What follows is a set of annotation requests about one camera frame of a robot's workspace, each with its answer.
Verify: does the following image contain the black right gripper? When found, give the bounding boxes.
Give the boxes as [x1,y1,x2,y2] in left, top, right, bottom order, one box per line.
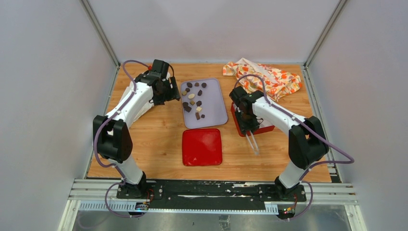
[235,109,260,135]

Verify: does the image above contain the red box with white paper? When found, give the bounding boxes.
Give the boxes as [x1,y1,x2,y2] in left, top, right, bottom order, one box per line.
[230,103,275,137]

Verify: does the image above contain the red box lid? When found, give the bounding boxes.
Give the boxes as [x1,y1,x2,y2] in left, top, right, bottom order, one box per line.
[182,128,223,167]

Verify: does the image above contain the white crumpled cloth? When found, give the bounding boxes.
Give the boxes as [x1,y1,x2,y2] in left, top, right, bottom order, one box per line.
[92,74,153,150]

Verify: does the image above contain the metal tweezers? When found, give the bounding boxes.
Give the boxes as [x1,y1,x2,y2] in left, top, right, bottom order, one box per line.
[245,131,259,155]

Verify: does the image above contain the lavender plastic tray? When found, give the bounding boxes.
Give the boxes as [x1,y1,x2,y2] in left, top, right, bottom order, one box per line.
[180,78,228,129]

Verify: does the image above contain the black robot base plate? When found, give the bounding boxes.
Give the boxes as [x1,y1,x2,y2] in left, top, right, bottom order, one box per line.
[116,179,306,210]

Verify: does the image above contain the floral orange cloth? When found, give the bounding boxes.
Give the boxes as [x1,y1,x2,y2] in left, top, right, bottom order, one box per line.
[222,58,303,101]

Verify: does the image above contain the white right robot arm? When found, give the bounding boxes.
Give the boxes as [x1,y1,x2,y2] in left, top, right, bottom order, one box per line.
[229,86,329,201]

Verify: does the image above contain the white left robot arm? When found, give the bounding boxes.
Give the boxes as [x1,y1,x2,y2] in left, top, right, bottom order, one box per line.
[92,59,180,199]

